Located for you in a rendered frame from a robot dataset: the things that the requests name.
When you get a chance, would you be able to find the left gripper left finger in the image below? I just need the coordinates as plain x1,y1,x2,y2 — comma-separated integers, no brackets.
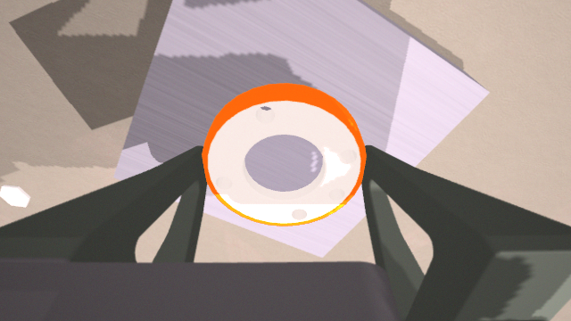
0,146,207,262

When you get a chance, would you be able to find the white round plate with orange rim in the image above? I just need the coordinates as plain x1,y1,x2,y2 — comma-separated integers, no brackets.
203,83,366,226

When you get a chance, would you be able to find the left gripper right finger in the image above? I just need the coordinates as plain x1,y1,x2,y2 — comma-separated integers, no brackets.
361,145,571,321

